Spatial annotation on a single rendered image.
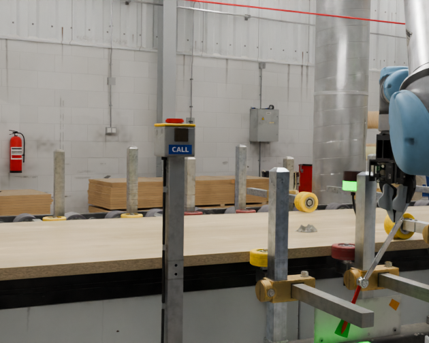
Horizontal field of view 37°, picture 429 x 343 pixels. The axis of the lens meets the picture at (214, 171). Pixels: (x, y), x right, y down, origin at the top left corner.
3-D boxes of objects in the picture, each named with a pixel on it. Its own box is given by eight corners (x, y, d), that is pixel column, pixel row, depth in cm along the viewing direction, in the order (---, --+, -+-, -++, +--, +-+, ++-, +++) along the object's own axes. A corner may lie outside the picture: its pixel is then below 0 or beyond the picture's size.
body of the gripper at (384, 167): (367, 184, 149) (368, 133, 149) (386, 182, 155) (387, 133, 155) (396, 186, 144) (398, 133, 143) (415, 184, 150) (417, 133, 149)
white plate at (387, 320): (401, 333, 161) (402, 295, 161) (314, 346, 150) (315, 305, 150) (399, 333, 162) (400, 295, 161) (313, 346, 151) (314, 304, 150)
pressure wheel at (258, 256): (283, 291, 165) (284, 247, 164) (276, 298, 157) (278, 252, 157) (253, 288, 167) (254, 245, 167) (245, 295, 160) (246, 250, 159)
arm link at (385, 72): (380, 65, 145) (377, 69, 153) (379, 113, 145) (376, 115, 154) (417, 64, 143) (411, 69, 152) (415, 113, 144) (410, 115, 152)
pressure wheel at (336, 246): (366, 287, 170) (368, 244, 170) (342, 290, 167) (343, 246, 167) (348, 281, 178) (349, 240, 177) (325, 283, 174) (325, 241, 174)
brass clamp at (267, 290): (316, 299, 150) (316, 278, 149) (266, 305, 144) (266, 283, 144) (302, 293, 155) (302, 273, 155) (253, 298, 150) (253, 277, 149)
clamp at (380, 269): (398, 287, 160) (399, 267, 160) (355, 292, 155) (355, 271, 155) (384, 282, 165) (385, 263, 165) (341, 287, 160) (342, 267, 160)
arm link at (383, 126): (389, 116, 154) (420, 115, 149) (388, 134, 155) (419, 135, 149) (372, 114, 149) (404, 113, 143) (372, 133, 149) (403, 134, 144)
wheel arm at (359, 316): (374, 331, 125) (375, 309, 125) (360, 333, 124) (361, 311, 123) (267, 283, 165) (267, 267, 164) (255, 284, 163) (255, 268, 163)
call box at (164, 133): (195, 160, 134) (195, 123, 134) (164, 160, 132) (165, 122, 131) (183, 158, 141) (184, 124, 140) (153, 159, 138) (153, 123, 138)
